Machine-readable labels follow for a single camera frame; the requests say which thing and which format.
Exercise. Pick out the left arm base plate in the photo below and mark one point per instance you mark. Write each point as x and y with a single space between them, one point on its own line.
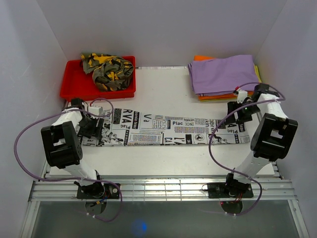
109 192

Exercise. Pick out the camouflage trousers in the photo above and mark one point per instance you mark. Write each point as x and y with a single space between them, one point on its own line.
109 73

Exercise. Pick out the red plastic bin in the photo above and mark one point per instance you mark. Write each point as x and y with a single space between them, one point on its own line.
77 84

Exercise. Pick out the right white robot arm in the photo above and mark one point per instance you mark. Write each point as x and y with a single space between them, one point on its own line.
271 140

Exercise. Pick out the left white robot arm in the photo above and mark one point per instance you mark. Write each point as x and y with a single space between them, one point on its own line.
63 148

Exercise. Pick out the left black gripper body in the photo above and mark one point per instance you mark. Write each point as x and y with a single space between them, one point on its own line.
87 126

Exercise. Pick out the folded orange trousers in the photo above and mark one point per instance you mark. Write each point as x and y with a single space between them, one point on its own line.
212 97

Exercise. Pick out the aluminium mounting rail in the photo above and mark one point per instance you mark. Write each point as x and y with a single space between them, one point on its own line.
146 190

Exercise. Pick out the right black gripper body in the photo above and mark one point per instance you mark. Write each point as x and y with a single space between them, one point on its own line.
244 114

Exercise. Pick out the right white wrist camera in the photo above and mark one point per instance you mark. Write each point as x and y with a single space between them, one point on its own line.
241 95

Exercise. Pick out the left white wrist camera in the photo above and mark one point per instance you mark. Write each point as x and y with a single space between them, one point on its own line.
95 111

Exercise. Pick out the folded purple trousers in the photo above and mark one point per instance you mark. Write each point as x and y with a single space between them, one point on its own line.
213 76

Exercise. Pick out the newspaper print trousers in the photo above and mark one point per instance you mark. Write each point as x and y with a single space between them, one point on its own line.
127 127

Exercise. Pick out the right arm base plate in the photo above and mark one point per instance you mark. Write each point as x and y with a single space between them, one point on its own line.
223 190

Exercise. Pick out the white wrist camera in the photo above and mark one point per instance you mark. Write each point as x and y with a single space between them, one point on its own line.
95 111
241 95

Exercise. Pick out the folded yellow trousers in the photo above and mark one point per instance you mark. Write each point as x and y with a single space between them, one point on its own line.
257 73

